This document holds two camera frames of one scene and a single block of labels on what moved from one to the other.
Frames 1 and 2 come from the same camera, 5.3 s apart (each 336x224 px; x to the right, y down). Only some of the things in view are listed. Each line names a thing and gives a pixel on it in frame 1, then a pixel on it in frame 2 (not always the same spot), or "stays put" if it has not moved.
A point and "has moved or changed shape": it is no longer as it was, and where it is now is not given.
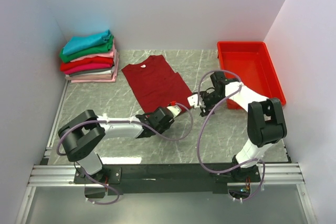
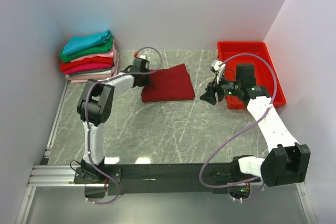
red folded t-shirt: [92, 60] stays put
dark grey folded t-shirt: [89, 72] stays put
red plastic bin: [251, 62] stays put
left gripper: [164, 127] to [147, 83]
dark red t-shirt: [156, 83] has moved or changed shape
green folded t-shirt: [106, 48] stays put
